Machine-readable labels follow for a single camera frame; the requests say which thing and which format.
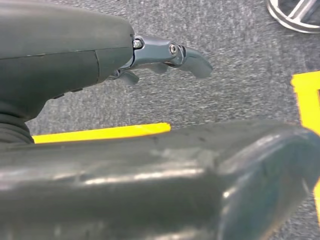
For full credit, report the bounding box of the chrome swivel stool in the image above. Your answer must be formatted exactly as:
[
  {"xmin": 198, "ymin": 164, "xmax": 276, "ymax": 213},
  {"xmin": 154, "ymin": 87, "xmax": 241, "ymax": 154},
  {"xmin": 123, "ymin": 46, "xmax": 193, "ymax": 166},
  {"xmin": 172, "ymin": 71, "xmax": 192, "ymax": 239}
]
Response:
[{"xmin": 266, "ymin": 0, "xmax": 320, "ymax": 35}]

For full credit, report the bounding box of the ribbed grey left arm sleeve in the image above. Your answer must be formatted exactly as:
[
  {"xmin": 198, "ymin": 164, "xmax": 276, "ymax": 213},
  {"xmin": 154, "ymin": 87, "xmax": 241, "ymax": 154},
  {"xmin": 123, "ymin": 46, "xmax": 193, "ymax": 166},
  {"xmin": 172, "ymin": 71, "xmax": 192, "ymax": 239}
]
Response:
[{"xmin": 0, "ymin": 102, "xmax": 35, "ymax": 147}]

